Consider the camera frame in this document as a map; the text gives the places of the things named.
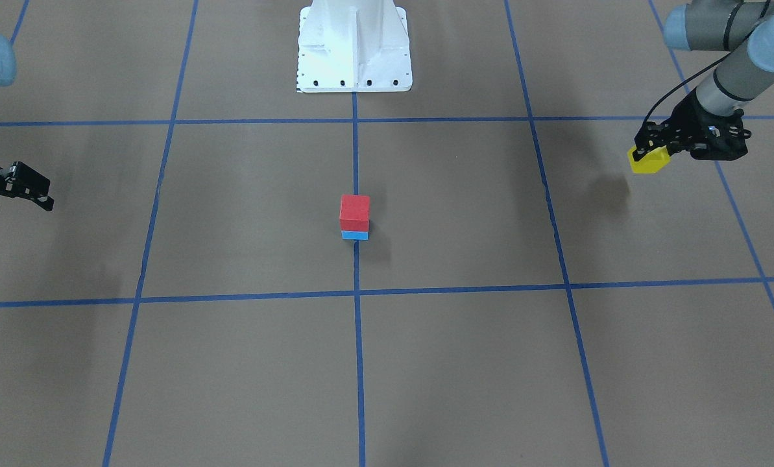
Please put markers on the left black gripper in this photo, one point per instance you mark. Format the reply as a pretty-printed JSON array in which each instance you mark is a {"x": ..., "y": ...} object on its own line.
[{"x": 690, "y": 119}]

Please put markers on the white camera pillar base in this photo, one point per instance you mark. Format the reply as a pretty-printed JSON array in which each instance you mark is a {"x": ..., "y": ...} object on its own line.
[{"x": 353, "y": 47}]

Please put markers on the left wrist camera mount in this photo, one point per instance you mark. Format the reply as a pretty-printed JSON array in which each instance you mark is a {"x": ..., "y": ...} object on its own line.
[{"x": 719, "y": 138}]

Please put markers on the yellow foam block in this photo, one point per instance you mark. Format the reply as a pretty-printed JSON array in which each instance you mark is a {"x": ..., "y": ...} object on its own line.
[{"x": 650, "y": 162}]

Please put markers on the blue foam block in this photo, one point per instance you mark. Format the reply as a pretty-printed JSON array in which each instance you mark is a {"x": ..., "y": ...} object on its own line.
[{"x": 354, "y": 235}]

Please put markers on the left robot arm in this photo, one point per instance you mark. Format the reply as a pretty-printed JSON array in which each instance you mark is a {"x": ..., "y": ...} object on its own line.
[{"x": 743, "y": 32}]

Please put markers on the red foam block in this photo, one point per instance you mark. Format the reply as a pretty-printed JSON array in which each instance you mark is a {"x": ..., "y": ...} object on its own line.
[{"x": 354, "y": 213}]

